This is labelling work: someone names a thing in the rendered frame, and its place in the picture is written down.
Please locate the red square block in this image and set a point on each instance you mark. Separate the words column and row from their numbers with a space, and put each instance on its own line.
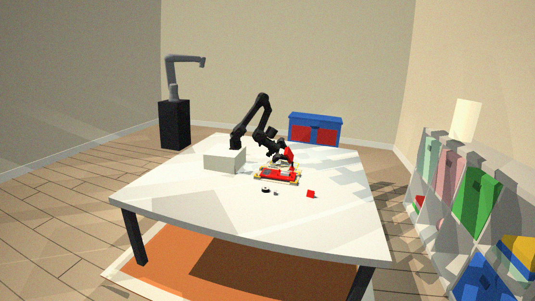
column 310, row 193

